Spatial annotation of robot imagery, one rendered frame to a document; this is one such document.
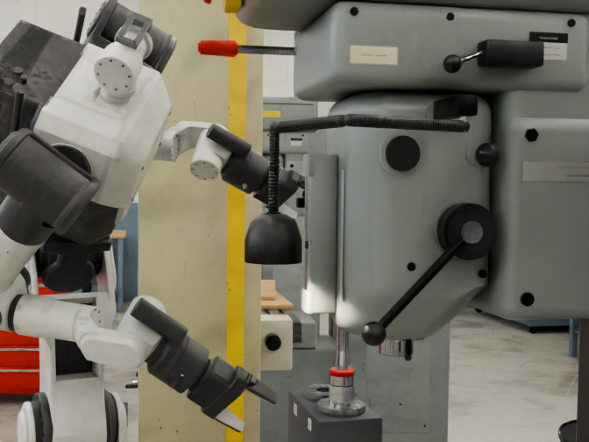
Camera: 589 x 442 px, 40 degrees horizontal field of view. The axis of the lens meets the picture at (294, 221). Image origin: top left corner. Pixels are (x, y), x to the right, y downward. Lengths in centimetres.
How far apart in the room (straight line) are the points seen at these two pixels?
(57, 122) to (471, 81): 66
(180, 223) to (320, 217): 174
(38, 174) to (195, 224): 158
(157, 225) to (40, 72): 142
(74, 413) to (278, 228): 79
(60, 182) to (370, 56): 52
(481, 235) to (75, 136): 67
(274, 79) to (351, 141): 926
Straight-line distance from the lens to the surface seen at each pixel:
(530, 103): 107
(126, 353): 137
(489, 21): 105
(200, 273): 281
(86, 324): 140
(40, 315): 144
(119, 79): 133
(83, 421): 166
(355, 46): 99
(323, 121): 90
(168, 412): 290
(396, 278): 102
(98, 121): 136
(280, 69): 1031
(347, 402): 153
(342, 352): 152
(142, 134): 139
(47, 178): 125
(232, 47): 117
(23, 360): 570
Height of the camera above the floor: 152
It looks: 3 degrees down
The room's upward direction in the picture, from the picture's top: 1 degrees clockwise
